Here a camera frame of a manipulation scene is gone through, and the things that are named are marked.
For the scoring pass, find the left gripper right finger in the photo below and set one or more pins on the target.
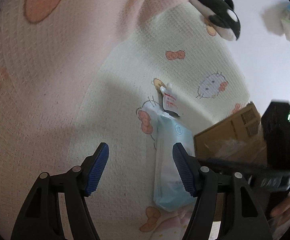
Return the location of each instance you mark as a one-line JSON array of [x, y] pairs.
[[241, 214]]

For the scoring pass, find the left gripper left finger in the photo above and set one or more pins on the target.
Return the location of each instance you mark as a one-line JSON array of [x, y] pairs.
[[40, 216]]

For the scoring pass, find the light blue tissue pack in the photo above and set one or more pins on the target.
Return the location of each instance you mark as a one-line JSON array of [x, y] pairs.
[[169, 191]]

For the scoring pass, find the white red spout pouch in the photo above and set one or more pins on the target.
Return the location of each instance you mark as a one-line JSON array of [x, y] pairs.
[[170, 101]]

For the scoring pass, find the person's right hand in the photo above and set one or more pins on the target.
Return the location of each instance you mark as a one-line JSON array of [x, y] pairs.
[[282, 211]]

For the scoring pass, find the brown cardboard box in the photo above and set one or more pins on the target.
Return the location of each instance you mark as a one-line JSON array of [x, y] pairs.
[[238, 139]]

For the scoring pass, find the pink cream cartoon blanket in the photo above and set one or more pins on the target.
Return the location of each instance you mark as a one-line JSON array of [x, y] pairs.
[[75, 73]]

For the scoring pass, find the black white orca plush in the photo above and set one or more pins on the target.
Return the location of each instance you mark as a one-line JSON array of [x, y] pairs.
[[221, 15]]

